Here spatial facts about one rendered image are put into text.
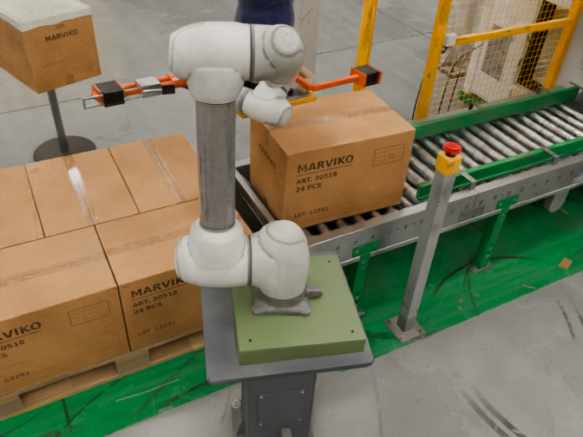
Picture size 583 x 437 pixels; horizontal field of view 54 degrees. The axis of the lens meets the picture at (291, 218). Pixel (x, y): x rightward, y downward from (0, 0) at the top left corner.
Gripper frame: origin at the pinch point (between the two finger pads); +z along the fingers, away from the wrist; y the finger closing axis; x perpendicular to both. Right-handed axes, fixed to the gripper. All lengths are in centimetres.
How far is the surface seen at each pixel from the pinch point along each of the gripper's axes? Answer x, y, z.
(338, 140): 18, 40, -49
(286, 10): 34.5, -7.4, -24.4
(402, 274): 6, 140, -85
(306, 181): -1, 47, -43
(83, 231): -59, 48, 35
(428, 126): 81, 113, -67
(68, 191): -44, 58, 61
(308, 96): 24.0, 25.4, -33.8
